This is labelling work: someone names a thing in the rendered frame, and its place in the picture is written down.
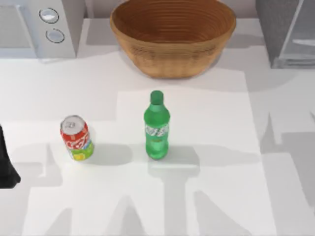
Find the pale microwave oven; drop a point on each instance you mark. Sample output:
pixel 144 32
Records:
pixel 37 29

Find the round microwave knob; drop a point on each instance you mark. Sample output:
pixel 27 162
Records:
pixel 55 35
pixel 49 15

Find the red and green can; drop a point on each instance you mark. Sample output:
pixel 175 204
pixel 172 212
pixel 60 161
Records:
pixel 76 140

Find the green bottle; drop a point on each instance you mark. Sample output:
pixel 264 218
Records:
pixel 156 130

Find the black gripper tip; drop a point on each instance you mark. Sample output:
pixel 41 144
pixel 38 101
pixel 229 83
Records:
pixel 5 167

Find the brown woven basket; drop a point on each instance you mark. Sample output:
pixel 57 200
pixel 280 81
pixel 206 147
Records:
pixel 172 44

